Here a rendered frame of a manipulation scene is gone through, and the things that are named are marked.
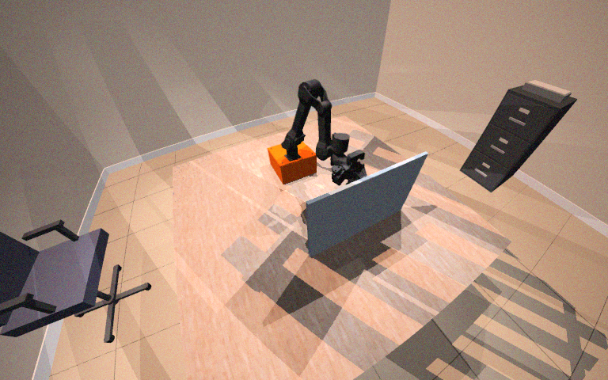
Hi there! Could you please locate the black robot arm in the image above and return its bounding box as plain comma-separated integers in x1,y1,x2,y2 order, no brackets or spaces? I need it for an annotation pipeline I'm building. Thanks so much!
280,79,350,186

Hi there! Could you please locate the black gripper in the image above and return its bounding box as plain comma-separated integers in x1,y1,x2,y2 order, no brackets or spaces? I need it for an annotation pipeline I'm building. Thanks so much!
337,150,367,185

